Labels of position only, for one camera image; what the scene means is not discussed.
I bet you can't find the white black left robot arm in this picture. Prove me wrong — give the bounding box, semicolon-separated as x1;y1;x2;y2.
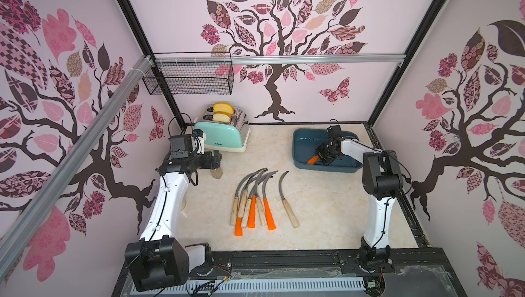
124;151;222;292

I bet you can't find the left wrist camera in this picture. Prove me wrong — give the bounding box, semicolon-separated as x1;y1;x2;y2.
168;129;206;160

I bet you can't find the wooden handle sickle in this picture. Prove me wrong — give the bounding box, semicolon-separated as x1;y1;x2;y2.
229;171;260;227
254;168;268;226
237;167;268;219
278;171;300;229

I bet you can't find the orange handle sickle boxed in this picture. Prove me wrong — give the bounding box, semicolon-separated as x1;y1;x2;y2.
307;156;319;164

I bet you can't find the orange handle sickle right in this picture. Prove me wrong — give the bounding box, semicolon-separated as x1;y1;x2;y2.
262;171;277;231

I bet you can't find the white vented cable duct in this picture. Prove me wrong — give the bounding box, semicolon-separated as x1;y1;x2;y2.
127;277;366;296

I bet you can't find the aluminium rail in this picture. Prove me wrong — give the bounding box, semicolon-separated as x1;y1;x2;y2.
1;55;154;279
155;53;406;66

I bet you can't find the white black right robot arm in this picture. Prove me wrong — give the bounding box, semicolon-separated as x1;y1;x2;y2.
315;125;403;272

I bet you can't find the black lid spice jar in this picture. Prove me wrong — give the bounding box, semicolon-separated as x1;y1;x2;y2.
210;168;223;180

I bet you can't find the black wire basket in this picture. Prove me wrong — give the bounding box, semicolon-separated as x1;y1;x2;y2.
143;51;235;96

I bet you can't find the orange handle sickle lower left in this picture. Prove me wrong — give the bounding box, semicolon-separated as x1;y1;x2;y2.
235;183;254;237

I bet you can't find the orange handle sickle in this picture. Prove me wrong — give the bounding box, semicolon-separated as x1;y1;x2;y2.
262;171;277;231
235;183;254;237
247;168;268;229

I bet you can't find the yellow bread slice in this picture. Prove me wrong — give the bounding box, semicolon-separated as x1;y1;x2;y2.
213;102;235;115

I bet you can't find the teal plastic storage box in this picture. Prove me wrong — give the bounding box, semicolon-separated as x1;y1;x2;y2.
292;128;362;174

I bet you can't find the aluminium rail left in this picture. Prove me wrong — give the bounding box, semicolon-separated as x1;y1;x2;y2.
1;55;154;279

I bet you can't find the orange handle sickle middle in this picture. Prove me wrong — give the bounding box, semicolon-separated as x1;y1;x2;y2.
247;168;268;229

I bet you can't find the mint green toaster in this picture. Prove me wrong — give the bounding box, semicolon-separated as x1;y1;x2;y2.
195;106;251;152

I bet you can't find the aluminium rail back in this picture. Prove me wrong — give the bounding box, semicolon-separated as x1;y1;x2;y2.
155;53;406;66

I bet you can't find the pale bread slice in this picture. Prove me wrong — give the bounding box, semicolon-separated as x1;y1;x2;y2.
212;112;232;123

